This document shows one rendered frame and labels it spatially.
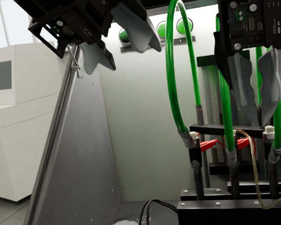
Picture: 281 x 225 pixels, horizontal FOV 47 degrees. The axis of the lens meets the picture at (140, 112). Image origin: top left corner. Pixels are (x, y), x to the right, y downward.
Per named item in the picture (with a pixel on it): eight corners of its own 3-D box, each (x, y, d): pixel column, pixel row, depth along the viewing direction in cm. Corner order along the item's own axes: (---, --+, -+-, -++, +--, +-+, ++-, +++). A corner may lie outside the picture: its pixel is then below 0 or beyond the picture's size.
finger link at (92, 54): (91, 95, 47) (62, 49, 40) (97, 65, 50) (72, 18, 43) (111, 93, 46) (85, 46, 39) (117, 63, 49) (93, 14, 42)
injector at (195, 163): (196, 231, 74) (185, 143, 70) (198, 219, 79) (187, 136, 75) (209, 231, 73) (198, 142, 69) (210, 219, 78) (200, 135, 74)
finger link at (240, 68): (234, 139, 36) (226, 56, 34) (233, 125, 42) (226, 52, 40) (264, 137, 35) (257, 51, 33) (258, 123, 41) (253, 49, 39)
